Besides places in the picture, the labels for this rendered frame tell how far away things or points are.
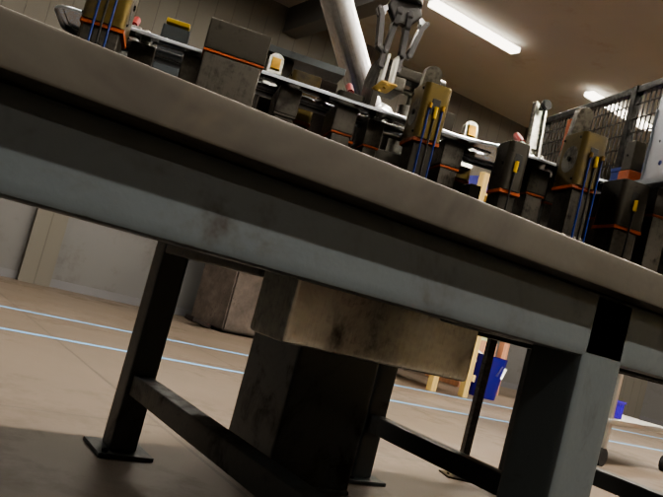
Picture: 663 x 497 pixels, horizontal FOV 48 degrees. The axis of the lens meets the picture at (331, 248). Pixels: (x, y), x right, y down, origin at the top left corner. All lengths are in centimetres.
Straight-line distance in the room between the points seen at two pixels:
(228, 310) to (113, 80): 689
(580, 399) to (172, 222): 56
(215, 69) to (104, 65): 91
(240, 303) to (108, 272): 145
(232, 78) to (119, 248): 661
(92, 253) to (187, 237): 733
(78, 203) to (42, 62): 11
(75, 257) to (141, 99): 736
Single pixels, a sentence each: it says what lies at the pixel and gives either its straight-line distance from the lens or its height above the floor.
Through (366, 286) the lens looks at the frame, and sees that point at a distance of 71.
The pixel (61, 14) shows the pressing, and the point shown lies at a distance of 170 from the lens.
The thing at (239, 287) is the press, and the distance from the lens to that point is 743.
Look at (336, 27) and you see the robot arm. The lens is 238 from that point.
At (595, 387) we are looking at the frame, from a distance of 98.
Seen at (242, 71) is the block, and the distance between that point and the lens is 148.
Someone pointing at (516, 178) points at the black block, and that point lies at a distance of 161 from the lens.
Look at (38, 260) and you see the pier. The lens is 776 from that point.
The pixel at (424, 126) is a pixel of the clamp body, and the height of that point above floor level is 95.
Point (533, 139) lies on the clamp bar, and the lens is 205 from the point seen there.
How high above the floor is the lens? 57
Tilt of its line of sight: 4 degrees up
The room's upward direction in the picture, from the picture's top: 15 degrees clockwise
